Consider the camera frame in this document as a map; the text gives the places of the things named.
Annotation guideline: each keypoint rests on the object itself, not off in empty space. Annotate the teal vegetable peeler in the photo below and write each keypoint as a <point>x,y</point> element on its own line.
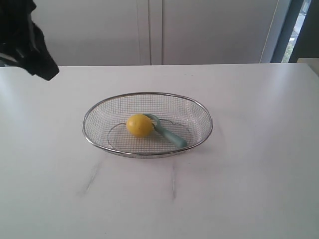
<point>179,142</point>

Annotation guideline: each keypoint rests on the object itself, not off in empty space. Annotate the yellow lemon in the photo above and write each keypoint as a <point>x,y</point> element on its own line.
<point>139,125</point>

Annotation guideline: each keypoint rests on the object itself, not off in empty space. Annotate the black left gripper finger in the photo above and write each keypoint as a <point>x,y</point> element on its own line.
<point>40,57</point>

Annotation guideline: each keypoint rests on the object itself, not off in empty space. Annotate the metal wire mesh basket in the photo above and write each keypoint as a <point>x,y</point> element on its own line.
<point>104,125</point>

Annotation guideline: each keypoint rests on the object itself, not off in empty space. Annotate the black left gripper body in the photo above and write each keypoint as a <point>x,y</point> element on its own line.
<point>17,31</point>

